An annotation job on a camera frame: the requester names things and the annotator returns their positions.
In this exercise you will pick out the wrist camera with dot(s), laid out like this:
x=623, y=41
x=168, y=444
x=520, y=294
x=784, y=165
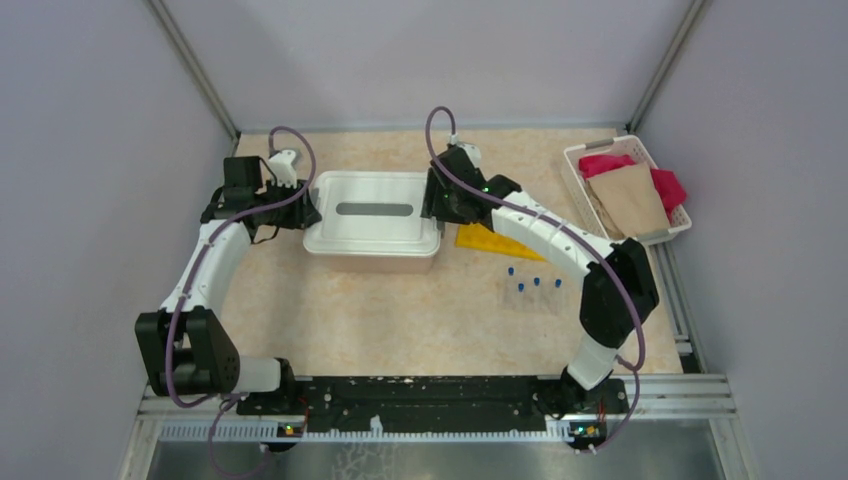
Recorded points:
x=282, y=166
x=472, y=152

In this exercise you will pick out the red cloth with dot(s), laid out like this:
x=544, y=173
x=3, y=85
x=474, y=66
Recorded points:
x=669, y=189

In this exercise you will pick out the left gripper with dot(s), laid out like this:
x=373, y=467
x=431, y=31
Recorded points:
x=304, y=214

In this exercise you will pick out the pink plastic bin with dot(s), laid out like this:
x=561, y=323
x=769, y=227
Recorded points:
x=382, y=264

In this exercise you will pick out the white perforated basket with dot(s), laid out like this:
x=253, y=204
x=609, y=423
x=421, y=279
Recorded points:
x=586, y=204

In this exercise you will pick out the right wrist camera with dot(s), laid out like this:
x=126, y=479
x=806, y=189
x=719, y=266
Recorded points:
x=472, y=152

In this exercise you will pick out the yellow test tube rack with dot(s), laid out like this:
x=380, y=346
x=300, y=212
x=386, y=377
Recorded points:
x=477, y=237

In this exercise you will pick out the white bin lid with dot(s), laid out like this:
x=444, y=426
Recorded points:
x=372, y=213

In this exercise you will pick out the beige cloth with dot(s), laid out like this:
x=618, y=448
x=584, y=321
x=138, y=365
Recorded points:
x=630, y=206

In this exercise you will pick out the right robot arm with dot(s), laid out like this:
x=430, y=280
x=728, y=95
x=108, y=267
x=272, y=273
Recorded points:
x=618, y=289

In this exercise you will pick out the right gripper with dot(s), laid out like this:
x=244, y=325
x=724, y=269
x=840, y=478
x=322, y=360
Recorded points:
x=433, y=205

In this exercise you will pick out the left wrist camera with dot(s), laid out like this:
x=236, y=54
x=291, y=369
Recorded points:
x=282, y=166

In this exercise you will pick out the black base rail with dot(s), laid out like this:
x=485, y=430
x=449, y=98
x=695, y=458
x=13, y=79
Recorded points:
x=436, y=404

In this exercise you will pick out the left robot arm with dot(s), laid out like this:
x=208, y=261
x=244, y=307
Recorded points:
x=185, y=349

